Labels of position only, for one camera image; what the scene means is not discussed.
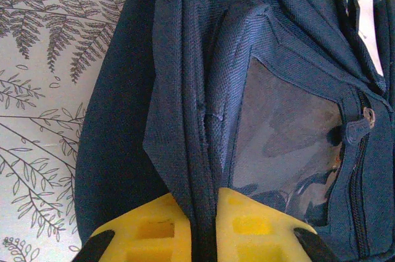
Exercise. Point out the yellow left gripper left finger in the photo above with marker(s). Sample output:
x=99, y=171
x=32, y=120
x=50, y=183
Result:
x=148, y=234

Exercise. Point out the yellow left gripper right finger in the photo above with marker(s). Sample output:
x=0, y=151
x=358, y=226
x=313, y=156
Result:
x=256, y=228

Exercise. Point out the navy blue backpack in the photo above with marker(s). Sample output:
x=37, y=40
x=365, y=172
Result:
x=247, y=73

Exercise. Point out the floral tablecloth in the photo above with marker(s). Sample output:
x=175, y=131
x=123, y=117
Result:
x=40, y=104

